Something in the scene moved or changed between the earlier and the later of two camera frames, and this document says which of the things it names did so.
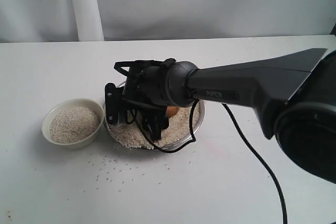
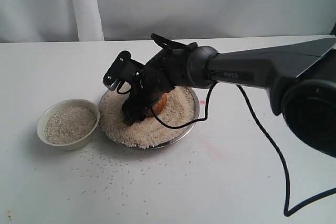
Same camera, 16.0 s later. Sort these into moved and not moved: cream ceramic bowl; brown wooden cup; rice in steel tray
Moved: brown wooden cup
Not moved: cream ceramic bowl; rice in steel tray
